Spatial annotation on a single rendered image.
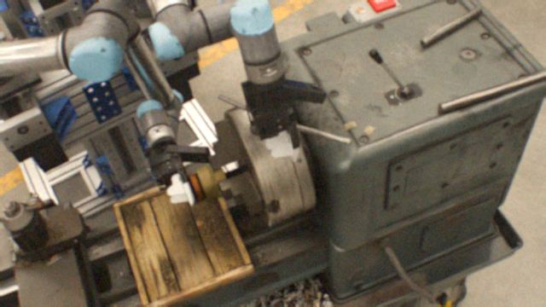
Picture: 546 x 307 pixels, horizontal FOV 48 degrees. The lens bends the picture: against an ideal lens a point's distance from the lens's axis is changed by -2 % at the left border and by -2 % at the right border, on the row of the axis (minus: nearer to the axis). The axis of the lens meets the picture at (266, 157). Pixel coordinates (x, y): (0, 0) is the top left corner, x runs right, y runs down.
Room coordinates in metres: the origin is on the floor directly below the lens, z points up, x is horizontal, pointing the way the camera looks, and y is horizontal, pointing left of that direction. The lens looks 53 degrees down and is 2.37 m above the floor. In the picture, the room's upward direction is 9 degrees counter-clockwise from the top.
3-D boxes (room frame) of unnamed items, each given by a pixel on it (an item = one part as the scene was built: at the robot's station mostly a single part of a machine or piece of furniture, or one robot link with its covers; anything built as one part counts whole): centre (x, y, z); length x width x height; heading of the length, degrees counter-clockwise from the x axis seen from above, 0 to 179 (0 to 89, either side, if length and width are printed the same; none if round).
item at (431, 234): (1.08, -0.37, 0.43); 0.60 x 0.48 x 0.86; 104
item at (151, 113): (1.17, 0.29, 1.08); 0.11 x 0.08 x 0.09; 14
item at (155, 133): (1.09, 0.27, 1.08); 0.08 x 0.05 x 0.08; 104
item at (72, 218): (0.89, 0.61, 0.99); 0.20 x 0.10 x 0.05; 104
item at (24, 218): (0.89, 0.63, 1.13); 0.08 x 0.08 x 0.03
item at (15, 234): (0.88, 0.63, 1.07); 0.07 x 0.07 x 0.10; 14
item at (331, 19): (1.25, -0.21, 1.24); 0.09 x 0.08 x 0.03; 104
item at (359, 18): (1.29, -0.35, 1.23); 0.13 x 0.08 x 0.05; 104
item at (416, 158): (1.08, -0.38, 1.06); 0.59 x 0.48 x 0.39; 104
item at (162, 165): (1.01, 0.26, 1.08); 0.12 x 0.09 x 0.08; 14
